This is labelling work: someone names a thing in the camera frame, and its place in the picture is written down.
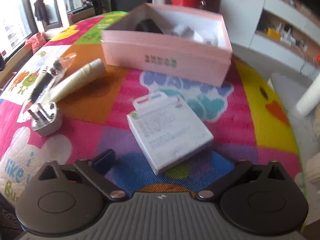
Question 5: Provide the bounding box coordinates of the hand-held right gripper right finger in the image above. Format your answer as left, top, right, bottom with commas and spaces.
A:
196, 152, 287, 201

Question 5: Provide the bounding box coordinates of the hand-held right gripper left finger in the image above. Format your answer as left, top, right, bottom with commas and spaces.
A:
37, 148, 126, 203

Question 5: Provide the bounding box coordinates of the white retail box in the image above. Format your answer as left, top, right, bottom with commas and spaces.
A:
126, 90, 215, 176

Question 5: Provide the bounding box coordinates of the pink cardboard box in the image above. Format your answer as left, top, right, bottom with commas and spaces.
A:
100, 3, 233, 87

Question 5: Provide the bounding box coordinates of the white power adapter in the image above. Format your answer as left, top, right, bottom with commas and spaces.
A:
171, 23, 201, 42

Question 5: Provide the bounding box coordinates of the colourful cartoon printed mat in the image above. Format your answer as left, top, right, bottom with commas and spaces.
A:
0, 10, 305, 232

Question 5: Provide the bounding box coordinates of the white three-pin plug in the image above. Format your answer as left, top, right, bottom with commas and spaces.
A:
28, 101, 63, 137

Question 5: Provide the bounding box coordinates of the cream plastic tube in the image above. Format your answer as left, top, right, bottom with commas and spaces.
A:
51, 58, 107, 103

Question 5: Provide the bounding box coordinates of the white thermos bottle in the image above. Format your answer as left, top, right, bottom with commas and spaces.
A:
296, 78, 320, 117

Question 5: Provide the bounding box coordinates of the clear bag with black part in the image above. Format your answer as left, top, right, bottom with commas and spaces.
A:
21, 52, 77, 116

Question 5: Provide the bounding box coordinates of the orange red plastic bag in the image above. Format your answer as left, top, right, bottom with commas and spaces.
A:
24, 31, 47, 56

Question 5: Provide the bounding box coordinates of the white TV cabinet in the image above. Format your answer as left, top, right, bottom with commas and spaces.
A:
249, 0, 320, 66

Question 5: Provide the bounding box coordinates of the dark hanging cloth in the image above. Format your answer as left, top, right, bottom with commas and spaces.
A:
33, 0, 51, 23

